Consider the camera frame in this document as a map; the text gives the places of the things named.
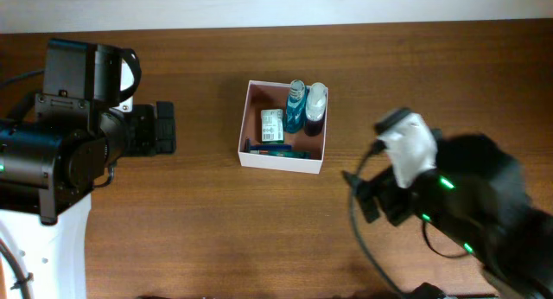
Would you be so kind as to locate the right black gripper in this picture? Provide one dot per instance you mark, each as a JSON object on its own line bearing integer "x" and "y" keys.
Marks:
{"x": 386, "y": 189}

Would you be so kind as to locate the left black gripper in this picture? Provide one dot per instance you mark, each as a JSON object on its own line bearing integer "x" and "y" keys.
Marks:
{"x": 146, "y": 117}

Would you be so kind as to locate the teal white toothpaste tube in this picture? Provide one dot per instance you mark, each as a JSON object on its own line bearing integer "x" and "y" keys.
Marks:
{"x": 301, "y": 155}

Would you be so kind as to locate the blue disposable razor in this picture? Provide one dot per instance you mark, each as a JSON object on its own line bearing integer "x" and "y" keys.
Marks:
{"x": 249, "y": 146}

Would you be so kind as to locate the blue white toothbrush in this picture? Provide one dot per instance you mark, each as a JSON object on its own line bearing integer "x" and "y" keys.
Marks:
{"x": 276, "y": 153}

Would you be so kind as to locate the clear purple soap pump bottle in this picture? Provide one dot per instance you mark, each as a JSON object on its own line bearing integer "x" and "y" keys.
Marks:
{"x": 315, "y": 109}

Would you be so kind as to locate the green white small box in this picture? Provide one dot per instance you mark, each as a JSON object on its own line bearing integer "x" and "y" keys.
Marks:
{"x": 272, "y": 126}

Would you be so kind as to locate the blue mouthwash bottle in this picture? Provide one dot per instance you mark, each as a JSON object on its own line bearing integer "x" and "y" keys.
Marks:
{"x": 294, "y": 113}

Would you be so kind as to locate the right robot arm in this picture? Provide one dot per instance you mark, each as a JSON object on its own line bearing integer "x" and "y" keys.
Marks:
{"x": 476, "y": 197}

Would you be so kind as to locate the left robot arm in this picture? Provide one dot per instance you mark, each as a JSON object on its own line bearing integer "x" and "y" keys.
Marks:
{"x": 58, "y": 145}

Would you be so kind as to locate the white open cardboard box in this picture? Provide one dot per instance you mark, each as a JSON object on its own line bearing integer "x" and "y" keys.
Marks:
{"x": 262, "y": 95}

